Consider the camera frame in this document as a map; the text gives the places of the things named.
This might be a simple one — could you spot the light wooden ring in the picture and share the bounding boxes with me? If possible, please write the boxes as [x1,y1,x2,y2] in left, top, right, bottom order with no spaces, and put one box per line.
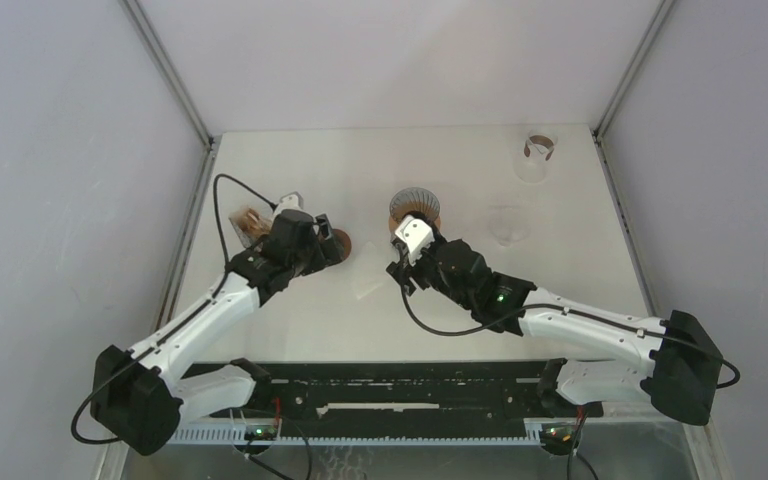
[387,215,442,234]

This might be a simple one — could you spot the grey ribbed glass dripper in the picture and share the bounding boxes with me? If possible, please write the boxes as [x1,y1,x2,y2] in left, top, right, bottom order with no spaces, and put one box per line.
[389,187,441,223]

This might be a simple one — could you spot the white paper coffee filter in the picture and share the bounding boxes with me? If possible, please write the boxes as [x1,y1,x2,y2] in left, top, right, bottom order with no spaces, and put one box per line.
[350,242,392,300]

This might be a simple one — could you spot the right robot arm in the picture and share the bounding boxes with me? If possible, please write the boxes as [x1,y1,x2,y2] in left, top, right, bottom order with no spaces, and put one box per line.
[387,240,728,426]

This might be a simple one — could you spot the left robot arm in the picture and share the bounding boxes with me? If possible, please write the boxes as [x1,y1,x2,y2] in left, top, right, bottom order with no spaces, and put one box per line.
[84,209,351,456]

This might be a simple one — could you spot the clear glass dripper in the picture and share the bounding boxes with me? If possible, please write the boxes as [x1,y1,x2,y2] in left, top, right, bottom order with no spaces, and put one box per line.
[487,204,531,247]

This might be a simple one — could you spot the clear glass with brown band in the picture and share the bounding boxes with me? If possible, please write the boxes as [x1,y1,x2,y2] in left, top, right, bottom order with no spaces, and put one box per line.
[513,129,557,184]

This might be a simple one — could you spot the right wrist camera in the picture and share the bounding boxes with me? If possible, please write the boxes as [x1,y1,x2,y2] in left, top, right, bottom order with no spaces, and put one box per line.
[394,215,434,266]

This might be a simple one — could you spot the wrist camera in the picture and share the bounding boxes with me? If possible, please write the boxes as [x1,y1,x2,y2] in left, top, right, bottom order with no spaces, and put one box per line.
[394,215,434,266]
[271,191,304,219]

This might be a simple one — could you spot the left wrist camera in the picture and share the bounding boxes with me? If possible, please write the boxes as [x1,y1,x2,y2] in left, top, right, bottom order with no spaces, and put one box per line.
[271,191,304,219]

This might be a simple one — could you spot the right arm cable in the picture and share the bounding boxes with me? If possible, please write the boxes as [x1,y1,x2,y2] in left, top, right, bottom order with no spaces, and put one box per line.
[393,245,742,391]

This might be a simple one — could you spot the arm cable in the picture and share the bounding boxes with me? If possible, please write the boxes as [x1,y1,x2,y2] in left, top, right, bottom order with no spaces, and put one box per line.
[69,173,279,445]
[393,245,742,391]

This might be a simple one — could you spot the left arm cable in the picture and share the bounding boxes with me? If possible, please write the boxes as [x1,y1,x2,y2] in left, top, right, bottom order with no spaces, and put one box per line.
[69,173,279,445]

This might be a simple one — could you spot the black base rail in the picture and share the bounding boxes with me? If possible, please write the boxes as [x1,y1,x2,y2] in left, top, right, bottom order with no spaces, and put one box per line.
[169,361,576,445]

